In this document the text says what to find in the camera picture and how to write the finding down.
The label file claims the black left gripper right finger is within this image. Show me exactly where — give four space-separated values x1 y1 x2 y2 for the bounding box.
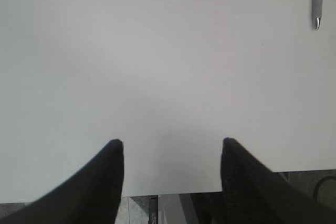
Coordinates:
220 137 335 223

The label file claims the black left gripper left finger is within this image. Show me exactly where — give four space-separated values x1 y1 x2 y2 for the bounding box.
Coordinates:
1 140 124 223

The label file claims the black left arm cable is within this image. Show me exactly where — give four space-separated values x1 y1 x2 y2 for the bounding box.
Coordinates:
312 175 336 204

